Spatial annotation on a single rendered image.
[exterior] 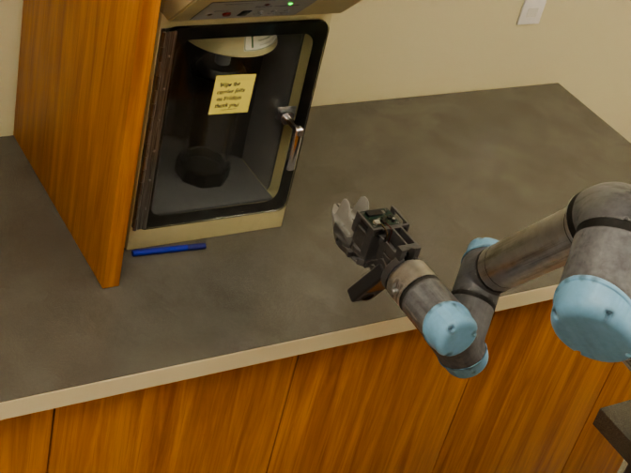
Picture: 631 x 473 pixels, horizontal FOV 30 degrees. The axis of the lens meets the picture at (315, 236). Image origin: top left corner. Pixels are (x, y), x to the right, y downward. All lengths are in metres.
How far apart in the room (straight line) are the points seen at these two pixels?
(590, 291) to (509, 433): 1.26
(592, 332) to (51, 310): 0.92
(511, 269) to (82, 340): 0.69
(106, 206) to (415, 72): 1.11
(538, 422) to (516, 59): 0.92
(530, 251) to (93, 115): 0.75
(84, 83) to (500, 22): 1.26
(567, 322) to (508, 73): 1.61
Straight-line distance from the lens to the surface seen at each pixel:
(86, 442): 2.02
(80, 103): 2.03
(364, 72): 2.77
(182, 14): 1.84
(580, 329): 1.52
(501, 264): 1.80
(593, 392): 2.83
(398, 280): 1.81
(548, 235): 1.70
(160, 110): 1.97
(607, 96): 3.36
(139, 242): 2.14
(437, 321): 1.75
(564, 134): 2.90
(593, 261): 1.51
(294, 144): 2.08
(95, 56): 1.95
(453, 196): 2.51
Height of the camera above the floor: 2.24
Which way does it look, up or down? 35 degrees down
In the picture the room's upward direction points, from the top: 15 degrees clockwise
